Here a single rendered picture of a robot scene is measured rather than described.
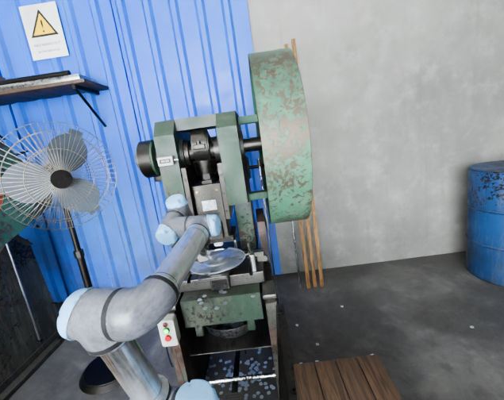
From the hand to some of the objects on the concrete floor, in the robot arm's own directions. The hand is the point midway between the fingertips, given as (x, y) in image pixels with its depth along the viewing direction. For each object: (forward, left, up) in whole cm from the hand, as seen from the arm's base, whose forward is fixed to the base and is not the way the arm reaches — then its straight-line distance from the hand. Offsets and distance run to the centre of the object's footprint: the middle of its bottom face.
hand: (199, 261), depth 129 cm
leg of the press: (+33, -43, -87) cm, 102 cm away
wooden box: (-43, -43, -86) cm, 106 cm away
